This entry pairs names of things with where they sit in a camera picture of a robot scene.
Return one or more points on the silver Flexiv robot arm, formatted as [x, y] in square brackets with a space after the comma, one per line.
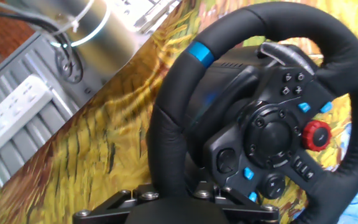
[104, 31]

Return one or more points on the white power strip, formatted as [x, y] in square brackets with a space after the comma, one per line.
[11, 116]

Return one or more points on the black racing steering wheel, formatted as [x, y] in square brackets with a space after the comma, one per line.
[172, 140]

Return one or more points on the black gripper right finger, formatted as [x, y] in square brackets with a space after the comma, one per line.
[247, 211]

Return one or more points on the painted wheat field mat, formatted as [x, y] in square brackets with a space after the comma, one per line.
[89, 149]

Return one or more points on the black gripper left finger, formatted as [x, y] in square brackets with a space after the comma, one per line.
[110, 208]

